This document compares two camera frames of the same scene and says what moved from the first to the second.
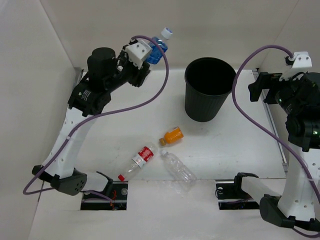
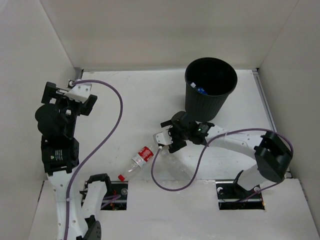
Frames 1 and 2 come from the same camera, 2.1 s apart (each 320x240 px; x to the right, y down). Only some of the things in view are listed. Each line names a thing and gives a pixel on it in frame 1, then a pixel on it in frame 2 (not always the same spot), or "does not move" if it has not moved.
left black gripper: x=139 y=75 to x=69 y=100
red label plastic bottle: x=144 y=155 does not move
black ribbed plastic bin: x=208 y=82 does not move
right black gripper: x=265 y=80 to x=175 y=146
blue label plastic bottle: x=156 y=54 to x=199 y=89
